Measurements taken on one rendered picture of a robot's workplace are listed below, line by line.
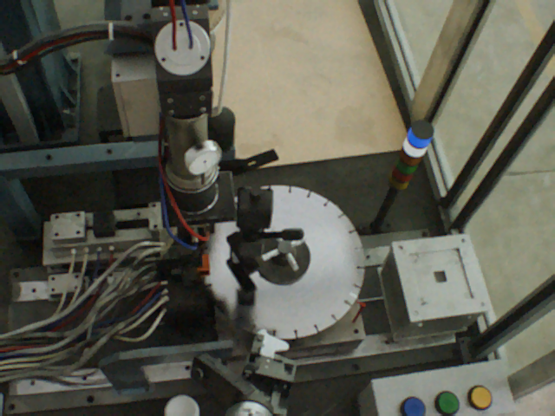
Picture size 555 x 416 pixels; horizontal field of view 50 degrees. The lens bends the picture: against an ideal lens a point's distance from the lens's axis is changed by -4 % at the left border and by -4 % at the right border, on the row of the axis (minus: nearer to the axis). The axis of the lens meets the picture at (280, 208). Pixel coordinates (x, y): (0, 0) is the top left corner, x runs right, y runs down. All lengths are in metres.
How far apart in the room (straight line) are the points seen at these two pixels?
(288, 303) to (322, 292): 0.07
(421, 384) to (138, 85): 0.79
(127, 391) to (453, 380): 0.67
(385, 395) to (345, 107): 0.81
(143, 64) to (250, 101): 0.90
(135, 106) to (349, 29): 1.16
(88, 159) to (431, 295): 0.75
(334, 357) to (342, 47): 0.91
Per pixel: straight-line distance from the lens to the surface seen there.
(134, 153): 1.24
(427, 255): 1.36
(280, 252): 1.18
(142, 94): 0.82
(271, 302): 1.19
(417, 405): 1.24
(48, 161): 1.26
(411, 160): 1.23
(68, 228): 1.36
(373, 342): 1.40
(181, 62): 0.68
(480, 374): 1.31
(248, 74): 1.74
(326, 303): 1.21
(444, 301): 1.33
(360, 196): 1.56
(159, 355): 1.12
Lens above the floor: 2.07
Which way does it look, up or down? 61 degrees down
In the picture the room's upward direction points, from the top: 10 degrees clockwise
